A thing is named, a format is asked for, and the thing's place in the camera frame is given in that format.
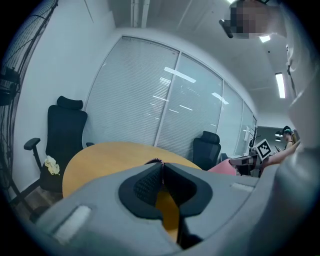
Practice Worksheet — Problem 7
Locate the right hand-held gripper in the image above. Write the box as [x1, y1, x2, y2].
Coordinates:
[228, 139, 273, 178]

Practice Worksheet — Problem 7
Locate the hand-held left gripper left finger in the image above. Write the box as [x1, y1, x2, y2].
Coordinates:
[32, 161, 184, 256]

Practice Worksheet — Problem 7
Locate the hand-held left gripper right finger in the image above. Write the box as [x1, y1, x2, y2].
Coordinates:
[163, 162, 267, 256]

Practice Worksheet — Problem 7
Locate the person's right forearm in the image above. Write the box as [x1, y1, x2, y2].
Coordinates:
[264, 141, 301, 168]

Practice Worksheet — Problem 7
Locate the round wooden desk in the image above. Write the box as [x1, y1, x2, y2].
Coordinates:
[61, 141, 204, 244]

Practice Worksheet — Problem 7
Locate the pink rounded object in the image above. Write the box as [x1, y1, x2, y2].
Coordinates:
[206, 158, 237, 176]

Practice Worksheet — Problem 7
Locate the black coat rack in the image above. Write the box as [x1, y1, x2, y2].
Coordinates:
[248, 126, 262, 148]

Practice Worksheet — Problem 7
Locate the small black office chair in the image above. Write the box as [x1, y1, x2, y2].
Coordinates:
[192, 130, 222, 171]

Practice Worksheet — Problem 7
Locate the yellow cloth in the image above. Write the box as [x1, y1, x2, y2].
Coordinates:
[44, 155, 61, 176]

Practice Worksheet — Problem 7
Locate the person's white shirt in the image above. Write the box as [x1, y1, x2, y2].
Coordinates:
[259, 0, 320, 256]

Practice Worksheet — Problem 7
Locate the tall black office chair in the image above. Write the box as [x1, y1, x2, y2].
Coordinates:
[23, 95, 96, 194]

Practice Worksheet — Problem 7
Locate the glass partition with blinds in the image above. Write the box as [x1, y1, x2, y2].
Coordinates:
[83, 35, 258, 165]

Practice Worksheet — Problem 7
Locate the black floor fan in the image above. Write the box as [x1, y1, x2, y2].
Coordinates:
[0, 0, 60, 221]

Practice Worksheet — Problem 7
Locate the black head-worn camera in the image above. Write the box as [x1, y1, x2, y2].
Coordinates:
[218, 19, 235, 39]

